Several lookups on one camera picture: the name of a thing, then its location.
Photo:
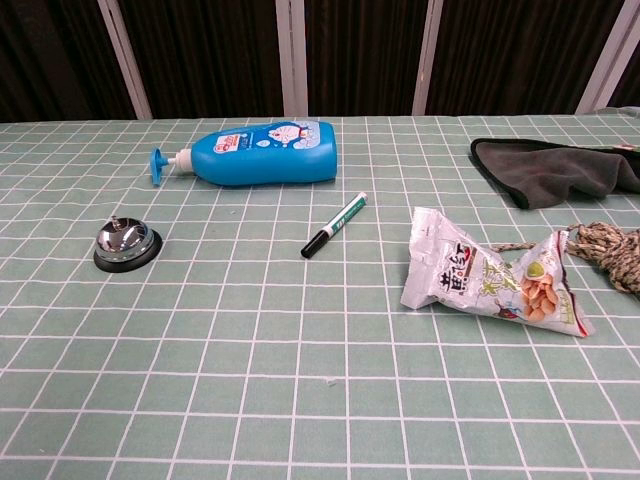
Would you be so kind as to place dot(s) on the green grid tablecloth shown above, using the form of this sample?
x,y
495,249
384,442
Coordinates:
x,y
280,380

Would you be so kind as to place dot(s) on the silver desk call bell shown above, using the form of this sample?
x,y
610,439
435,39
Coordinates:
x,y
125,240

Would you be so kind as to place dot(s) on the green white marker pen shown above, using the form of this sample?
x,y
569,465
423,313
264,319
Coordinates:
x,y
336,225

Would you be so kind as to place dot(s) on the blue pump lotion bottle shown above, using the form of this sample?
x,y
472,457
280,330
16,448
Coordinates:
x,y
270,155

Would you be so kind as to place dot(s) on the silver snack bag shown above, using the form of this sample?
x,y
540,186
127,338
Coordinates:
x,y
465,270

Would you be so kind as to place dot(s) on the dark grey cloth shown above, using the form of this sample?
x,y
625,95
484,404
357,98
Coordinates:
x,y
555,170

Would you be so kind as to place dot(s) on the white vertical frame post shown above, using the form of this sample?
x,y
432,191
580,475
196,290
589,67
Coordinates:
x,y
125,55
293,55
610,55
428,55

